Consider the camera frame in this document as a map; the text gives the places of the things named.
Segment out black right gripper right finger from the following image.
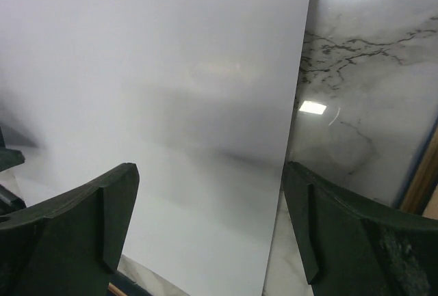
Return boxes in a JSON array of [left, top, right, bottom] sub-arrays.
[[283, 162, 437, 295]]

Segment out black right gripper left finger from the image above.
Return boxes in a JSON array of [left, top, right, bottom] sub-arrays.
[[1, 163, 140, 295]]

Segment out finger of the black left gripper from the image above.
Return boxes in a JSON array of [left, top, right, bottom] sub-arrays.
[[0, 131, 25, 172]]

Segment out blue wooden picture frame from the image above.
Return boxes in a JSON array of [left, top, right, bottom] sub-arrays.
[[107, 114, 438, 296]]

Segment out photo print with balloons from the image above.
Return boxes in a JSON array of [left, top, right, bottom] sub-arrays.
[[1, 0, 309, 295]]

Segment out clear acrylic sheet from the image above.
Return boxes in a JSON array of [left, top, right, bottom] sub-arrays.
[[263, 0, 437, 295]]

